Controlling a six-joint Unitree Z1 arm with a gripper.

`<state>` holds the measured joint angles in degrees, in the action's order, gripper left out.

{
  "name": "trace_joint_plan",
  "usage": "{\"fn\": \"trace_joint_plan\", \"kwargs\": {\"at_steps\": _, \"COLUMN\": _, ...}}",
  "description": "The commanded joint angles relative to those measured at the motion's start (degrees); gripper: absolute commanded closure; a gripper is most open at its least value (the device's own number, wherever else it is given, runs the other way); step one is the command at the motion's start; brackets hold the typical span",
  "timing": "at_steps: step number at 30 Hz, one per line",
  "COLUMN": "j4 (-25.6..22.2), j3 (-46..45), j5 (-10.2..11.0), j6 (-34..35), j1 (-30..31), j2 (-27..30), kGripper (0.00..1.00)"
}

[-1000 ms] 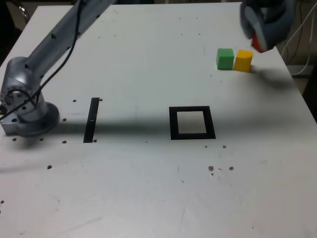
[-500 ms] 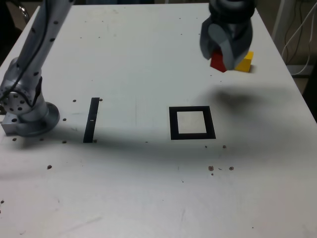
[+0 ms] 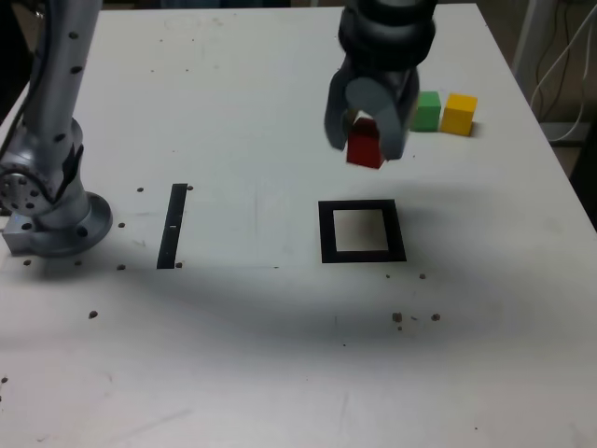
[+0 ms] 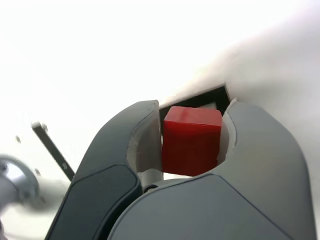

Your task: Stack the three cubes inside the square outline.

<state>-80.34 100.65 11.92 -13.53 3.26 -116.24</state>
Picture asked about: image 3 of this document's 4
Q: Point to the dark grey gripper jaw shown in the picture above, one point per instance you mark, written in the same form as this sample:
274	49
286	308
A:
336	116

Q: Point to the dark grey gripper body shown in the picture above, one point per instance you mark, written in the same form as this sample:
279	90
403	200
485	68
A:
382	72

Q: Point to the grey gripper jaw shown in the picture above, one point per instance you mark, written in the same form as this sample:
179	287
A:
387	121

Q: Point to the red cube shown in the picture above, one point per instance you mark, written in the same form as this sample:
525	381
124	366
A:
364	147

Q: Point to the green cube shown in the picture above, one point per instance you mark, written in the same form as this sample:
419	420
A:
426	114

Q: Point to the yellow cube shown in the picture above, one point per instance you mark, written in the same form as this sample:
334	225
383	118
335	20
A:
457	116

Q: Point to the black tape square outline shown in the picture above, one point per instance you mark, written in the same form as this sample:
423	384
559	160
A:
326	233

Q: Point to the black tape strip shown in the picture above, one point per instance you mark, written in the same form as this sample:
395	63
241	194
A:
171	228

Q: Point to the white frame post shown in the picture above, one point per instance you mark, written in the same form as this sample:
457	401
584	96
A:
527	32

